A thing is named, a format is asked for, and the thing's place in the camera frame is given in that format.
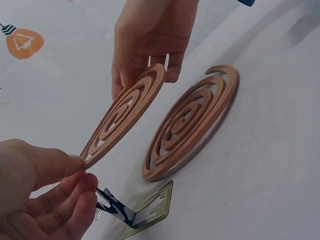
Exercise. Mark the person's right hand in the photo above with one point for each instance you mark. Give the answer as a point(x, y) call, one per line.
point(152, 32)

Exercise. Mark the person's left hand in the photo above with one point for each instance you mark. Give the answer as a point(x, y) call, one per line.
point(30, 212)

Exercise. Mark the person's right fingers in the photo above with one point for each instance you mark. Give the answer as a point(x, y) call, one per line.
point(175, 68)

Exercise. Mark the person's left thumb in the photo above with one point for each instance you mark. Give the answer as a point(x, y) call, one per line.
point(50, 165)

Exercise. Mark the person's right thumb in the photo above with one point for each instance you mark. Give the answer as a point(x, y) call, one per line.
point(118, 77)

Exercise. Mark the brown spiral mosquito coil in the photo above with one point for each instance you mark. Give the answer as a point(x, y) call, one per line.
point(220, 100)
point(140, 97)

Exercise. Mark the gold metal coil stand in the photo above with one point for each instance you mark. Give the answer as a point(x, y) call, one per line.
point(160, 205)

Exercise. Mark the black wrist band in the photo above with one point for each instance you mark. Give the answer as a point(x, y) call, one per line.
point(246, 2)

